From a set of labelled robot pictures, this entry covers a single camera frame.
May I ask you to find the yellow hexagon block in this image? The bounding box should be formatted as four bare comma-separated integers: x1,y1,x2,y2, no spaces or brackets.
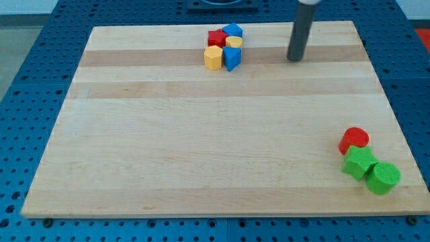
204,45,223,71

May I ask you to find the light wooden board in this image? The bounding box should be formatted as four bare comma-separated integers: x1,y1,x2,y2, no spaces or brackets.
21,21,429,218

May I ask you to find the yellow cylinder block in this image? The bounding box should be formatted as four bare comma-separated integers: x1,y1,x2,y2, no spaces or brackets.
225,36,243,48

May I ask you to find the blue pentagon block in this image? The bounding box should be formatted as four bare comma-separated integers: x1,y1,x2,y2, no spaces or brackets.
222,23,243,38

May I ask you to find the red star block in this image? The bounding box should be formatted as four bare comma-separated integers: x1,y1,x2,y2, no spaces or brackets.
207,29,228,48

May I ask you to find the green cylinder block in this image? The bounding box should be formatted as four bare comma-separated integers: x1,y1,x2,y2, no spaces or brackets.
365,162,401,195

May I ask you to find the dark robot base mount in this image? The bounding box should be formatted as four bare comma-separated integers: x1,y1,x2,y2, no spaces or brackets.
185,0,259,11

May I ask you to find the white rod holder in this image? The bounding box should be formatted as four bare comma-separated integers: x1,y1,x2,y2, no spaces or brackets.
298,0,321,5

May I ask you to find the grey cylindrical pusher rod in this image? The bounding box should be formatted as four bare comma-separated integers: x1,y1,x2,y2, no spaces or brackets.
286,2,317,62

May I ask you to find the green star block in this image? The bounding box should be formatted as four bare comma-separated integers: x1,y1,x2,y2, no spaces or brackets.
341,145,379,181

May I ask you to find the blue triangular block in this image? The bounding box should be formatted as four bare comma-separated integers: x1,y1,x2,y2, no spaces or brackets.
223,46,242,71

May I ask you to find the red cylinder block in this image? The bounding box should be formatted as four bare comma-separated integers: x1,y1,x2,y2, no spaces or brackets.
338,127,370,155

